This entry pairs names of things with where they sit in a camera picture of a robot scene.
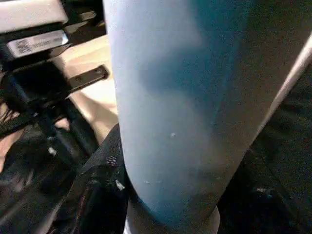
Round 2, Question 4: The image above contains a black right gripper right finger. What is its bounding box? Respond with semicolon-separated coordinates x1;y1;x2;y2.
217;149;312;234

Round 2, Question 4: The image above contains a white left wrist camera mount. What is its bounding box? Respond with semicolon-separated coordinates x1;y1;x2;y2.
0;0;71;61

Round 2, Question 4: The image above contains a black plastic mat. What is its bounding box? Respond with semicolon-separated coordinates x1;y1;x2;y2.
0;43;312;234

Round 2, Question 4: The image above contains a white plastic table leg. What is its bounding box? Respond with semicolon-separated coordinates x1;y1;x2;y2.
103;0;312;234

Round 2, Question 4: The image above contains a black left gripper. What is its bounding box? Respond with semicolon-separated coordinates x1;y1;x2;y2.
0;60;110;167

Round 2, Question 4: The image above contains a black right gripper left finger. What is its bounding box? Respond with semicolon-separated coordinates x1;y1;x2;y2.
55;123;130;234

